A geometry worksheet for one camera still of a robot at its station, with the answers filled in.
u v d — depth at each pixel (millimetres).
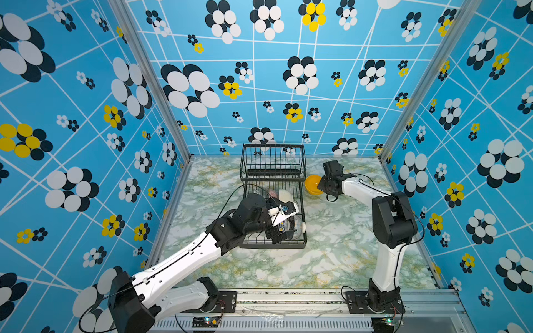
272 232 611
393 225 526
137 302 381
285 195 927
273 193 906
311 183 1021
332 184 738
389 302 675
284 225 821
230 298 750
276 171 1085
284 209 564
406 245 541
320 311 729
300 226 838
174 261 442
